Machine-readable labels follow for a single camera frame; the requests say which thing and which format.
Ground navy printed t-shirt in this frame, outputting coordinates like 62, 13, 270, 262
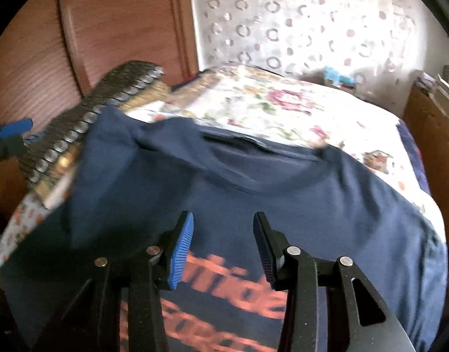
2, 107, 448, 351

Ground black circle patterned pillow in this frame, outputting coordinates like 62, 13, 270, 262
18, 60, 164, 188

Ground orange fruit print bedsheet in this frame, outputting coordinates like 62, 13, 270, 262
0, 168, 77, 267

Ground wooden louvered wardrobe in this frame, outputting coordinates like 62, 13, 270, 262
0, 0, 200, 221

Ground floral bed quilt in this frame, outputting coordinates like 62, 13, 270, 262
128, 63, 431, 199

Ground blue item cardboard box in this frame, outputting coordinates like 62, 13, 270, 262
323, 67, 356, 92

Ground long wooden sideboard cabinet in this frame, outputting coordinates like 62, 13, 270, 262
403, 85, 449, 245

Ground stack of papers and boxes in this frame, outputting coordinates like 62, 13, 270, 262
416, 71, 449, 118

